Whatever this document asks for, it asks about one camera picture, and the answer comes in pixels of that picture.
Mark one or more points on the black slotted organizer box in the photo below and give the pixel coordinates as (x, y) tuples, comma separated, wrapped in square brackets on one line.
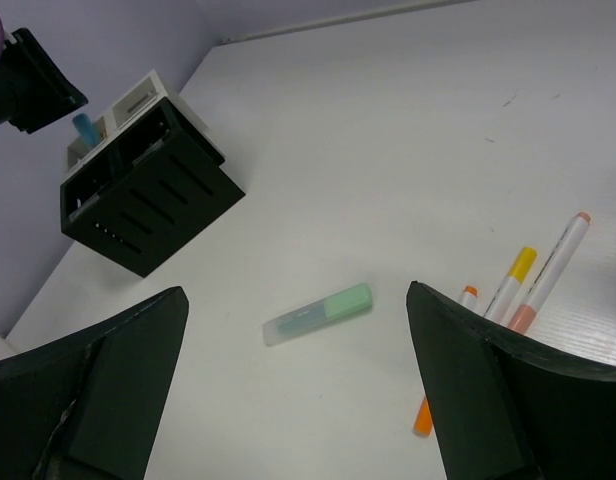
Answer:
[(149, 192)]

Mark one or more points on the yellow tipped white marker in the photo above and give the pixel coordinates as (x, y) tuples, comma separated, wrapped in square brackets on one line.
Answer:
[(510, 285)]

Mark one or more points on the peach tipped white marker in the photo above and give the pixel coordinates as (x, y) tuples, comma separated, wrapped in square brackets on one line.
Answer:
[(550, 273)]

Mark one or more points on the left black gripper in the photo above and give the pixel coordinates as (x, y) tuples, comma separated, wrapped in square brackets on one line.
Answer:
[(34, 93)]

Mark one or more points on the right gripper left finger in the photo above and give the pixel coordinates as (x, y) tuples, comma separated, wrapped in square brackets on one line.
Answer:
[(89, 405)]

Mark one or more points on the white slotted organizer box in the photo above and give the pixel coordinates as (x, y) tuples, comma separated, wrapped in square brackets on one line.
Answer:
[(126, 112)]

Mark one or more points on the orange tipped white marker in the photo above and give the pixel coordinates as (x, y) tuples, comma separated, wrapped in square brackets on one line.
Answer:
[(423, 424)]

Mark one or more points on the green highlighter centre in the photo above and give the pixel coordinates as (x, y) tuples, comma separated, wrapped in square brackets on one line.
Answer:
[(343, 305)]

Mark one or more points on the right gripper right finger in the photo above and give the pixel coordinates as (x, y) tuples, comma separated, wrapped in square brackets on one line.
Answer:
[(505, 406)]

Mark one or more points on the blue highlighter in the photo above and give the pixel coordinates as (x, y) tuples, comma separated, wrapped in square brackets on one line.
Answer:
[(87, 130)]

